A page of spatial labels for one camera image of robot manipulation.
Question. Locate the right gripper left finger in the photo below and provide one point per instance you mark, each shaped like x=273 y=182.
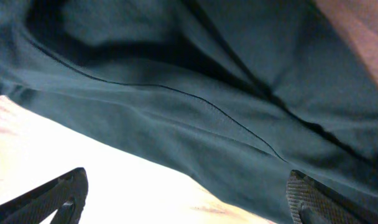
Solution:
x=64 y=195

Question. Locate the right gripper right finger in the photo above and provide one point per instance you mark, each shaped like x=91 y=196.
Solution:
x=311 y=202

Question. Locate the black leggings with coral cuffs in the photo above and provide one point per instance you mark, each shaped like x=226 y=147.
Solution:
x=235 y=94

